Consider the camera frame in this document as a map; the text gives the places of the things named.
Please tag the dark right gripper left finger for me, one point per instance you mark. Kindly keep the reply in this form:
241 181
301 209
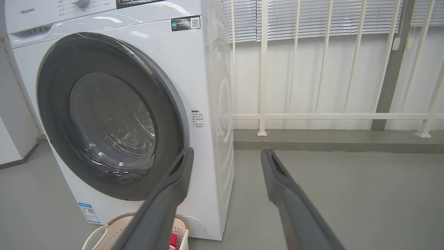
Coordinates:
156 218

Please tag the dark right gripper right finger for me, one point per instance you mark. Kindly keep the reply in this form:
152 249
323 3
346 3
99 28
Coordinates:
298 222

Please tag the red and white garment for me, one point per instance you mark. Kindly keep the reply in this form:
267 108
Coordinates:
173 241

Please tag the black round glass washer door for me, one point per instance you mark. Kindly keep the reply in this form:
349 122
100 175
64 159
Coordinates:
55 121

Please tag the cream basket with brown rim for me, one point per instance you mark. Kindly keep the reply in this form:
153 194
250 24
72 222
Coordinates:
114 231

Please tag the white front-load washing machine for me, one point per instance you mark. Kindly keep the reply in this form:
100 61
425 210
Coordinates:
204 86

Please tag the washing machine display panel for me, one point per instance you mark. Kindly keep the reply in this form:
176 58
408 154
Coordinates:
135 2

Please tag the blue energy label sticker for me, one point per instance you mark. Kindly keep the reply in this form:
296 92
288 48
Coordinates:
89 212

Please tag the white metal railing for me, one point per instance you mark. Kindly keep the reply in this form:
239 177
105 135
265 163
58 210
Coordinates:
312 116

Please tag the black QR code sticker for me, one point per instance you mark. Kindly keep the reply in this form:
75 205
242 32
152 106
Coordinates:
184 23

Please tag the white window blinds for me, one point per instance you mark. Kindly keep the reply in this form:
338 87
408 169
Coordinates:
312 17

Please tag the grey vertical post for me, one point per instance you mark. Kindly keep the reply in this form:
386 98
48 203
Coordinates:
383 104

